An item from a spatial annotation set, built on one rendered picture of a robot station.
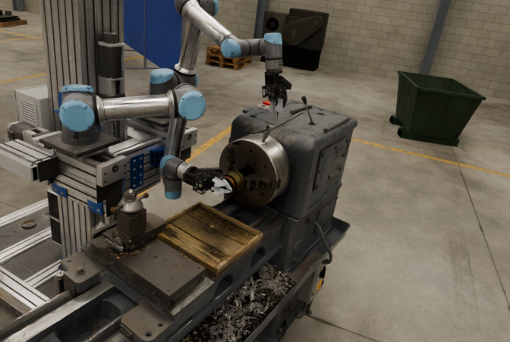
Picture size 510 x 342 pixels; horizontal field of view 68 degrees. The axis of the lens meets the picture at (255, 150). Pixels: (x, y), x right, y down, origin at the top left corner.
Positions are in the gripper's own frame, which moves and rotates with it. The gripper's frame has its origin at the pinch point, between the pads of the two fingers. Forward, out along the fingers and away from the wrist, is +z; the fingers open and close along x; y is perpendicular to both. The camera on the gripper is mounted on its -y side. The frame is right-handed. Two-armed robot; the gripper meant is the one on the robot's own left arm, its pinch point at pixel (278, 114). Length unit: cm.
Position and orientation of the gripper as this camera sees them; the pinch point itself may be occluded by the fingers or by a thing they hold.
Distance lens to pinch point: 171.6
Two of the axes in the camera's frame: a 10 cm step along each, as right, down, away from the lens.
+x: 8.2, 1.1, -5.6
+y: -5.7, 2.6, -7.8
